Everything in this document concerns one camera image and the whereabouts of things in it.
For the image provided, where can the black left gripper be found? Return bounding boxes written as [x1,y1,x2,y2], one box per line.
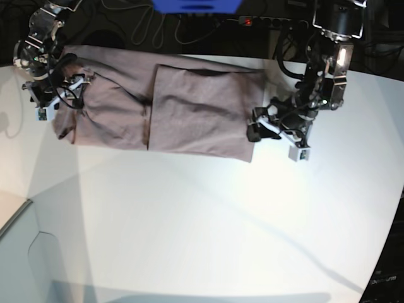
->
[249,97,319,145]

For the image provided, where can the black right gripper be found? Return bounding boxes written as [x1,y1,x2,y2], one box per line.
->
[28,72,85,109]

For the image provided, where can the mauve grey t-shirt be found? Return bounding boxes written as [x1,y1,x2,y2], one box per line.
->
[53,45,265,162]

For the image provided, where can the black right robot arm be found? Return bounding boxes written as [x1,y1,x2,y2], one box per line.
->
[13,1,85,110]

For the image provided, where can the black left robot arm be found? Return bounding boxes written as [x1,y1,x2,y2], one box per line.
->
[247,1,367,150]

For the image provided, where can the black power strip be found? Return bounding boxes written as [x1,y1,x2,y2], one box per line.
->
[237,16,309,30]

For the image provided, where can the blue plastic bin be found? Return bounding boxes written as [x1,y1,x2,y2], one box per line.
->
[152,0,242,14]

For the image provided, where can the white cardboard box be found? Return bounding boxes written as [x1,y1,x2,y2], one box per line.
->
[0,198,64,303]

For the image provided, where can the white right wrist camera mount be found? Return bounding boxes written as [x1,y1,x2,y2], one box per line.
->
[22,75,92,122]

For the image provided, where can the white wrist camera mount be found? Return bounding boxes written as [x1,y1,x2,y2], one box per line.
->
[247,116,311,162]
[22,75,92,122]

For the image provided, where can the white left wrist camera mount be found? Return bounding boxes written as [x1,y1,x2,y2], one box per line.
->
[247,116,311,162]

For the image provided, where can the grey looped cable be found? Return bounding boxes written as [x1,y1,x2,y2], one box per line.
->
[131,6,222,49]

